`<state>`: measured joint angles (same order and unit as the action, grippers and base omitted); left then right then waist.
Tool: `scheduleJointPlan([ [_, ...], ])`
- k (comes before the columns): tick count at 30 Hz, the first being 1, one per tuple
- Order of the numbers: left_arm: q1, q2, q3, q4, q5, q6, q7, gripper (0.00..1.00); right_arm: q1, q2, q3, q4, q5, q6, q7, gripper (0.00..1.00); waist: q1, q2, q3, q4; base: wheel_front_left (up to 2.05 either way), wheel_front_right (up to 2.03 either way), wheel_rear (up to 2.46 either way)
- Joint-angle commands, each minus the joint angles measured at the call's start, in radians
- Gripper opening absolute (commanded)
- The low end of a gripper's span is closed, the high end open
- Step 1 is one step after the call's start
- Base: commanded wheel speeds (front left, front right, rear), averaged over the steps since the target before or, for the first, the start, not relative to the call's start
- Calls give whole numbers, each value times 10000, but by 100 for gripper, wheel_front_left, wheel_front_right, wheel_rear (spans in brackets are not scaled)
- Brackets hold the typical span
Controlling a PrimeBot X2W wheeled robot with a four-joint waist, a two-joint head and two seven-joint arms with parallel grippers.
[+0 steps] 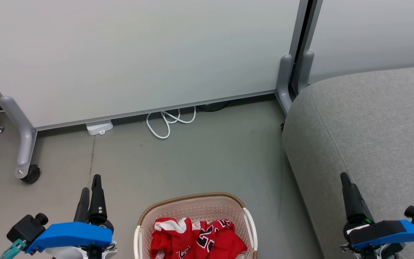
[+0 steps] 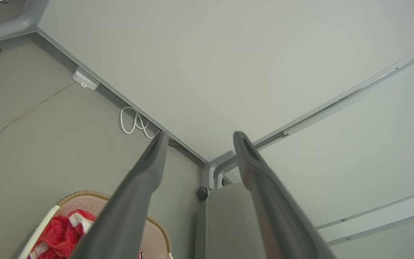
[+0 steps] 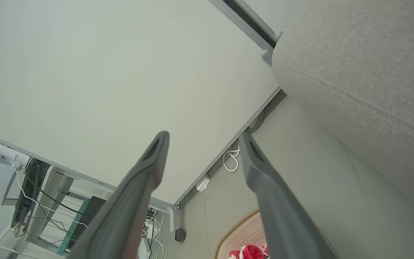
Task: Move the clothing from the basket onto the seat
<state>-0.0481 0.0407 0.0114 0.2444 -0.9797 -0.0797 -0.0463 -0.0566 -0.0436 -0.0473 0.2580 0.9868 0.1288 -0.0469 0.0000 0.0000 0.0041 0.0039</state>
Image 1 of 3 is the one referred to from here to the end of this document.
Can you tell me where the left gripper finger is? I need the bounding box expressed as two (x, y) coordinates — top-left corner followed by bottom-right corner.
(87, 174), (108, 224)
(73, 187), (90, 223)

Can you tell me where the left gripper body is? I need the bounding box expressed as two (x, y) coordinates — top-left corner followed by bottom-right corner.
(45, 215), (118, 259)

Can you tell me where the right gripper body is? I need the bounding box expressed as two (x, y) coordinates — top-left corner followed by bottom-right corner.
(342, 218), (406, 259)

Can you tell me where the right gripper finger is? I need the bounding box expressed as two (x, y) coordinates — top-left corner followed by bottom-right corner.
(340, 172), (374, 223)

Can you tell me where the red jersey with black lettering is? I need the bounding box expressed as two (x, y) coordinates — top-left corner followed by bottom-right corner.
(149, 217), (247, 259)

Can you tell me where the grey fabric sofa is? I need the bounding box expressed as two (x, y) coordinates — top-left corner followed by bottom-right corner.
(281, 65), (414, 259)

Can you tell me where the black caster wheel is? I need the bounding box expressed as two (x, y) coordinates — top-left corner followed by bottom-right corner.
(21, 164), (41, 185)

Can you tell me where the white power adapter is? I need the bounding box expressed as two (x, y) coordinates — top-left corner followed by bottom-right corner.
(86, 120), (114, 136)

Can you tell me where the grey partition leg with caster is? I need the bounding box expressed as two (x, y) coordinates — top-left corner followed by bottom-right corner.
(0, 95), (37, 180)

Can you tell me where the beige perforated laundry basket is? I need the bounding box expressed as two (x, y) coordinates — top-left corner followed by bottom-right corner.
(134, 192), (258, 259)

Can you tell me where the grey partition foot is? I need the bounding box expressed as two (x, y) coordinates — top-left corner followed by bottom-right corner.
(298, 50), (315, 95)
(276, 54), (294, 115)

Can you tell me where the wide white partition panel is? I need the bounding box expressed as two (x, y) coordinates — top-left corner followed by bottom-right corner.
(0, 0), (300, 131)

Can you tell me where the narrow white partition panel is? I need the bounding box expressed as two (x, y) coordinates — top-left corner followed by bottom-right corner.
(308, 0), (414, 85)

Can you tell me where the white looped cable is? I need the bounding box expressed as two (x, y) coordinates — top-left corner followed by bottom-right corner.
(146, 106), (197, 140)

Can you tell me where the black floor cable under partition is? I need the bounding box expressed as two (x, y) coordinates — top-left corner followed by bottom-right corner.
(196, 101), (231, 112)

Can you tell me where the grey partition frame post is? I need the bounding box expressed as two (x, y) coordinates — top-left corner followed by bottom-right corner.
(288, 0), (323, 58)

